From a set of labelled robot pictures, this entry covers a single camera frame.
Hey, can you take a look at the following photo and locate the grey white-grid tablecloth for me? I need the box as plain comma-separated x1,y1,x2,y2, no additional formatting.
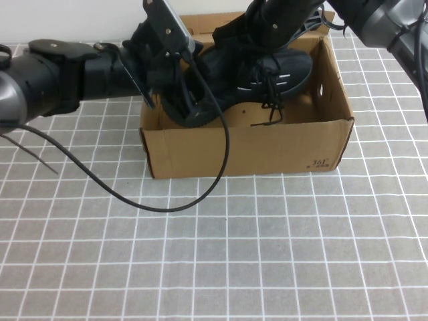
0,29,428,321

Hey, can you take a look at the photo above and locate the black sneaker with white stripes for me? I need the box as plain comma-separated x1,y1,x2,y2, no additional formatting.
159,36,314,129

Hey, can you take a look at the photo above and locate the black left camera cable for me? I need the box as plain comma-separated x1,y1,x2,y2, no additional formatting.
19,49,230,213

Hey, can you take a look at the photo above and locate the thin grey cable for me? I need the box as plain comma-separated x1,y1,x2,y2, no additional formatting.
0,132,60,176

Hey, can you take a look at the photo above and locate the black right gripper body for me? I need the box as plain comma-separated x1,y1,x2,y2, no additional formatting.
245,0,325,53

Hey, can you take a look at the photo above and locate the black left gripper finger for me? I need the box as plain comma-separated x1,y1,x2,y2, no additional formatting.
182,58,212,116
149,75,197,125

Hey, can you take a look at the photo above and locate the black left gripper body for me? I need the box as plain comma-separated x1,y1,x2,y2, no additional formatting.
113,19,188,110

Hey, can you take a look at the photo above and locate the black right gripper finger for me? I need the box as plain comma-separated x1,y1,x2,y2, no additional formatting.
212,18,251,48

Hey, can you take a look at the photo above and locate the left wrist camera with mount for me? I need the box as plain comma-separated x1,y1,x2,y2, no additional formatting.
142,0,197,57

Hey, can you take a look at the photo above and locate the brown cardboard shoe box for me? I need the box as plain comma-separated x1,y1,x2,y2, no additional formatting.
138,9,356,180

